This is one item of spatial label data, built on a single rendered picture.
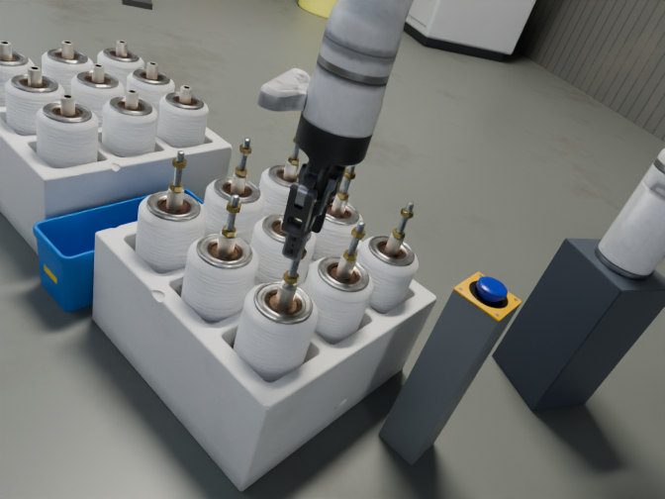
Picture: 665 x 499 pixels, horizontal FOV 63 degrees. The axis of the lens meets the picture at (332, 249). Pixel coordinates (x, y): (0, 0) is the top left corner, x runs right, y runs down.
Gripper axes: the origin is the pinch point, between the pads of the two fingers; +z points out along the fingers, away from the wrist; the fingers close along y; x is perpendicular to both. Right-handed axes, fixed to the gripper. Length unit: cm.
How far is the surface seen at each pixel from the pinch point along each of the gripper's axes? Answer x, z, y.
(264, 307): 1.7, 10.6, -2.3
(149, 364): 16.6, 31.4, -0.9
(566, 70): -67, 30, 349
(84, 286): 34.3, 31.1, 7.3
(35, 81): 60, 10, 27
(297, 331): -3.1, 11.3, -3.1
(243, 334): 3.1, 15.0, -3.5
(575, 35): -62, 10, 355
